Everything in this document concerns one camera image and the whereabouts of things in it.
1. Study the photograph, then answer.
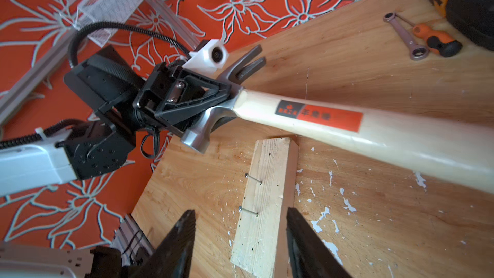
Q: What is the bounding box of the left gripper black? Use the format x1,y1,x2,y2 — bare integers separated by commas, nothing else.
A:
133,64,232,136

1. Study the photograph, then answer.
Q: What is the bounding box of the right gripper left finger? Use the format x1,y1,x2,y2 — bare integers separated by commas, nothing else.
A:
130,210,196,277

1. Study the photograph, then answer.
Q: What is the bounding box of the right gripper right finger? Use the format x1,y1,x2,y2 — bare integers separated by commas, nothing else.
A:
286,207,350,277

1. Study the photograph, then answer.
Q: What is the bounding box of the light wooden block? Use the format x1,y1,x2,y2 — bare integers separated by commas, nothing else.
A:
230,138,298,277

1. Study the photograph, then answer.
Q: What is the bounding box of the wooden handle claw hammer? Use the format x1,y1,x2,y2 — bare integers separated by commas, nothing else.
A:
181,46,493,193

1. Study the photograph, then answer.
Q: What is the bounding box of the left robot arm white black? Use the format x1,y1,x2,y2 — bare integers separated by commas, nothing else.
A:
1,21,233,196

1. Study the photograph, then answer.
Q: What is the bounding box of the steel nail upper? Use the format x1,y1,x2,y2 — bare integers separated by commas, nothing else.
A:
245,173,262,185

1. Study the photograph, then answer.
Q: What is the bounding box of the white mesh basket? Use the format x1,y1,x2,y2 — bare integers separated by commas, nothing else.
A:
57,0,156,48

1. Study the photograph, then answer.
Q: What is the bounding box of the silver ratchet wrench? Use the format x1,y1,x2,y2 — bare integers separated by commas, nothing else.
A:
383,12,429,60

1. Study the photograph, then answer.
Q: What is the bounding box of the orange black screwdriver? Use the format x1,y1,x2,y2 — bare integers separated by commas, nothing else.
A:
396,14,463,58

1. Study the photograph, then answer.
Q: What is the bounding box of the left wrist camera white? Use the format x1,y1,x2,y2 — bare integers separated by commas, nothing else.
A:
182,39,229,77

